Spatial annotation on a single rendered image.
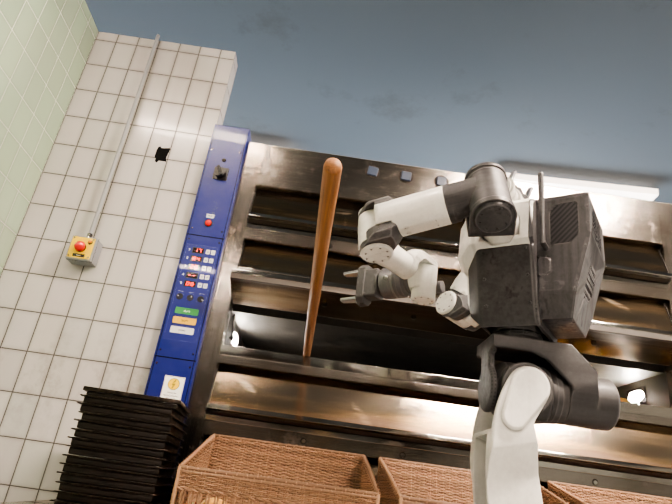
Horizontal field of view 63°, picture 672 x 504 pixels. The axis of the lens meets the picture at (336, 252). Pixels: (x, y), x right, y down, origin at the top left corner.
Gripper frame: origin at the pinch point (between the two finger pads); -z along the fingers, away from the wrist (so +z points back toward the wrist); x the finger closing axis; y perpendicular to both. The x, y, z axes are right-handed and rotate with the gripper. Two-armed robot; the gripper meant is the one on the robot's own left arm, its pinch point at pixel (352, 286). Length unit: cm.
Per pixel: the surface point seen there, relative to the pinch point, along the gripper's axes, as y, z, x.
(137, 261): -3, -102, -19
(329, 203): -61, 32, 11
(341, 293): 33.6, -26.0, -12.5
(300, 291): 26.8, -40.0, -11.9
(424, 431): 66, -4, 31
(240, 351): 25, -63, 11
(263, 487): -2, -19, 57
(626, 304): 117, 61, -31
